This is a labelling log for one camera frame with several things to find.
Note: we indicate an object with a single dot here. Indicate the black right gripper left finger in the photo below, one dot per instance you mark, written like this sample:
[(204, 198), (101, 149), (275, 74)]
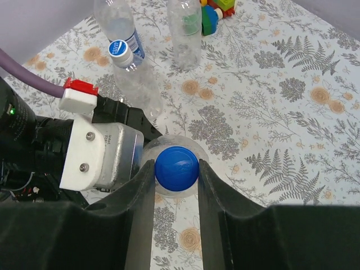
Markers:
[(113, 233)]

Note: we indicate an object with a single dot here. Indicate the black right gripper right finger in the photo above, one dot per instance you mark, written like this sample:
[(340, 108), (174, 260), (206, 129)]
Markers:
[(237, 233)]

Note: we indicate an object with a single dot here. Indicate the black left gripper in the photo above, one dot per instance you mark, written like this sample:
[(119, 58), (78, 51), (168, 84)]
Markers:
[(111, 111)]

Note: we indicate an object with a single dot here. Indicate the Pepsi bottle blue label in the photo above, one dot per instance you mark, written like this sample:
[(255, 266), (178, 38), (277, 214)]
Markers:
[(156, 146)]

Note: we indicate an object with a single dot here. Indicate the white bottle cap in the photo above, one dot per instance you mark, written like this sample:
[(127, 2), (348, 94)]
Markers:
[(120, 53)]

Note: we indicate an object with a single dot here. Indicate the clear unlabelled plastic bottle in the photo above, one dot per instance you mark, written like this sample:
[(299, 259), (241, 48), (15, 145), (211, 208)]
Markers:
[(187, 48)]

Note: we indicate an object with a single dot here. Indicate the Pocari Sweat labelled bottle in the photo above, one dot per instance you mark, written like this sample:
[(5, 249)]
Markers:
[(115, 19)]

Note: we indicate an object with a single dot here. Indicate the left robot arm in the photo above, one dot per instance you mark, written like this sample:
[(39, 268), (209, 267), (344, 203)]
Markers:
[(33, 150)]

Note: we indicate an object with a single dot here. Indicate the green blue toy figure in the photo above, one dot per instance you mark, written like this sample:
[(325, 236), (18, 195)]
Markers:
[(209, 21)]

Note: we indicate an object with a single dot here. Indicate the colourful toy block train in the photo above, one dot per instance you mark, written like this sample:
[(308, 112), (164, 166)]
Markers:
[(226, 7)]

